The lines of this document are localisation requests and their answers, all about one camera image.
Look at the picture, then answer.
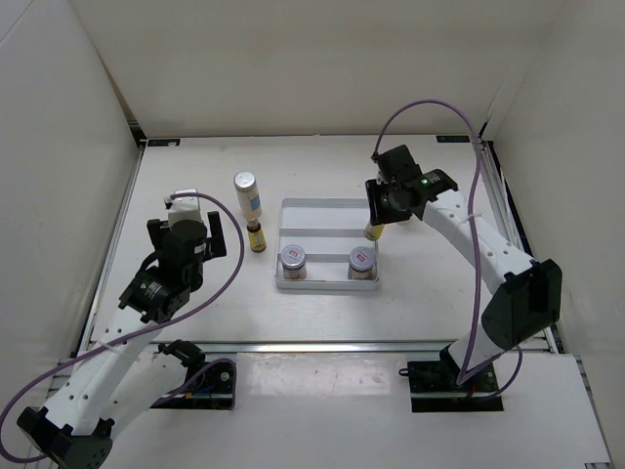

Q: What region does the right blue corner label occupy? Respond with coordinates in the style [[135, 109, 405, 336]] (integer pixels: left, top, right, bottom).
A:
[[436, 135, 471, 144]]

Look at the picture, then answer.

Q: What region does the left blue corner label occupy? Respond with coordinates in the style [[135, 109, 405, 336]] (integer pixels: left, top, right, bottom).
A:
[[146, 139, 181, 148]]

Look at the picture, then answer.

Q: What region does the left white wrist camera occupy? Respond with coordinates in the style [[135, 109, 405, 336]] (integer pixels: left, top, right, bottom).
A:
[[164, 189, 202, 227]]

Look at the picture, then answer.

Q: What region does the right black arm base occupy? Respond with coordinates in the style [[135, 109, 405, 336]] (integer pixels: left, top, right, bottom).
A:
[[398, 361, 504, 413]]

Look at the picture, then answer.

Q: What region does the purple cable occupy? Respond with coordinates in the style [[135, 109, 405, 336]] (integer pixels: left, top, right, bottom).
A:
[[0, 192, 245, 463], [371, 99, 523, 397]]

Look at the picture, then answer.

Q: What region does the blue corner label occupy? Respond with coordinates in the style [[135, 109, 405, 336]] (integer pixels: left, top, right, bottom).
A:
[[436, 135, 471, 144], [146, 139, 181, 148]]

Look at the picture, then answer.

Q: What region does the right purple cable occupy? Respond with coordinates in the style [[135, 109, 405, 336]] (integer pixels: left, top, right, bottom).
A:
[[371, 99, 523, 397]]

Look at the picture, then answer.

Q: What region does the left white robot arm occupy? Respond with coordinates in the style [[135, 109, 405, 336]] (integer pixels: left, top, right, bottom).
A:
[[17, 211, 236, 468]]

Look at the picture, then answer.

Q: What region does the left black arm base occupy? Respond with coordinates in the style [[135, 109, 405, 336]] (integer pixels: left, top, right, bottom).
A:
[[151, 358, 237, 410]]

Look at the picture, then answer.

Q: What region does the white metal organizer tray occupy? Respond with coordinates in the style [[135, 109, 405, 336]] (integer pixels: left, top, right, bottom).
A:
[[274, 197, 382, 294]]

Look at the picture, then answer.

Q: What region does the small yellow bottle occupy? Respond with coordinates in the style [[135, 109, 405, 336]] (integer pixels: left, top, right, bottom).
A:
[[246, 220, 267, 253], [364, 222, 385, 242]]

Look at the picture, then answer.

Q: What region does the short spice jar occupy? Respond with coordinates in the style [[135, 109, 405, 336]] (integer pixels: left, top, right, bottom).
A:
[[348, 246, 377, 280], [280, 244, 307, 280]]

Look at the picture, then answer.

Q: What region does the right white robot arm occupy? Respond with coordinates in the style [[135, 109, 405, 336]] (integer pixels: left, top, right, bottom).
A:
[[365, 145, 563, 391]]

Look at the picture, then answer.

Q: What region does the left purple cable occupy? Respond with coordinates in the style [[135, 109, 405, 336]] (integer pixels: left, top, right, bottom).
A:
[[0, 192, 245, 463]]

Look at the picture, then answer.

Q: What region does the tall white bottle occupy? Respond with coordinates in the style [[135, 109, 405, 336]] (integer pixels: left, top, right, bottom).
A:
[[233, 171, 262, 221]]

